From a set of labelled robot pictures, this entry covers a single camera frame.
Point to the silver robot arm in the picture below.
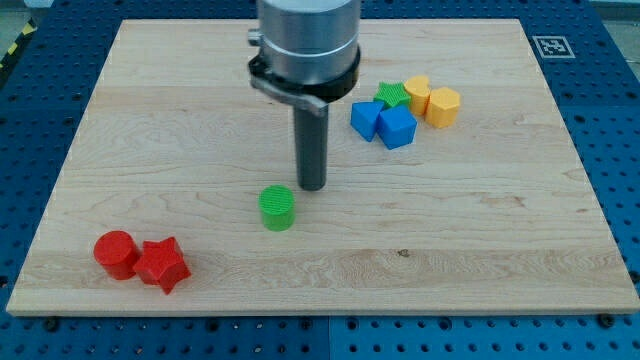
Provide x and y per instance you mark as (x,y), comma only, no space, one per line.
(308,52)

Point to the green star block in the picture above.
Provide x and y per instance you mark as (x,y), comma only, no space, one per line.
(392,95)

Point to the red star block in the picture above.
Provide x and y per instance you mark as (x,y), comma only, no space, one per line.
(162,264)

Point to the green cylinder block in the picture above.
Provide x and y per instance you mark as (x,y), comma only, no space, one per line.
(277,207)

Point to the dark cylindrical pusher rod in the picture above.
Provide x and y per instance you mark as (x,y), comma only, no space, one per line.
(311,139)

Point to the blue triangle block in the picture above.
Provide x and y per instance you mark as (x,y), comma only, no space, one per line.
(364,118)

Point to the blue cube block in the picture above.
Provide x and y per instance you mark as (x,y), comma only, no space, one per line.
(396,127)

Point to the yellow heart block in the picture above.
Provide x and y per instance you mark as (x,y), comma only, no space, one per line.
(418,88)

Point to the yellow hexagon block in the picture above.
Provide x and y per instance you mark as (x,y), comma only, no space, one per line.
(443,107)

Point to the wooden board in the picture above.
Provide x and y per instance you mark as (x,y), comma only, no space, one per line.
(493,215)

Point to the red cylinder block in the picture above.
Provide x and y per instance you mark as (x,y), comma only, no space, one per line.
(117,253)

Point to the white fiducial marker tag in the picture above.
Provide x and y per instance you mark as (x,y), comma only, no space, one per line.
(553,47)

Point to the black yellow hazard tape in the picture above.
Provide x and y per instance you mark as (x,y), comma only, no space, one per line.
(18,46)

